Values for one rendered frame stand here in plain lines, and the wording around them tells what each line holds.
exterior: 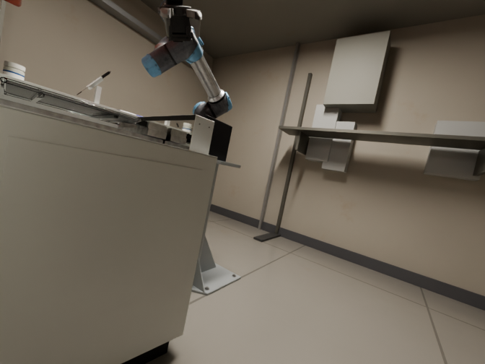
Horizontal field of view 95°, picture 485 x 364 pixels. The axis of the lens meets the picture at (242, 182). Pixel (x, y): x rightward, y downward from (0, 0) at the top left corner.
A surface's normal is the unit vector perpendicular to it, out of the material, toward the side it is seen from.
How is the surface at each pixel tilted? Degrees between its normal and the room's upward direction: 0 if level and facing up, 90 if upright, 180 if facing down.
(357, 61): 90
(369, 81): 90
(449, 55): 90
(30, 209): 90
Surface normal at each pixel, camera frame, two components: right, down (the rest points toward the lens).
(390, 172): -0.56, -0.07
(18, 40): 0.80, 0.19
